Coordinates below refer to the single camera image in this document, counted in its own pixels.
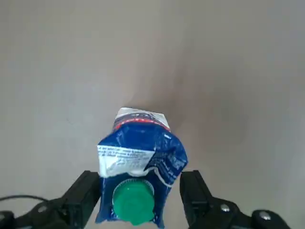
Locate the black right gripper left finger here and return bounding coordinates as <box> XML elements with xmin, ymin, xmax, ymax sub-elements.
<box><xmin>0</xmin><ymin>170</ymin><xmax>103</xmax><ymax>229</ymax></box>

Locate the blue white milk carton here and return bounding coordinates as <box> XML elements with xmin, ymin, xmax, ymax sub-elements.
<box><xmin>95</xmin><ymin>106</ymin><xmax>189</xmax><ymax>229</ymax></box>

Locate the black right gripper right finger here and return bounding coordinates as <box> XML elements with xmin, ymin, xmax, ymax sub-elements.
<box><xmin>180</xmin><ymin>170</ymin><xmax>293</xmax><ymax>229</ymax></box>

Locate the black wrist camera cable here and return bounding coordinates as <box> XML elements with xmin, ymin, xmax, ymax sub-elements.
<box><xmin>0</xmin><ymin>195</ymin><xmax>51</xmax><ymax>203</ymax></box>

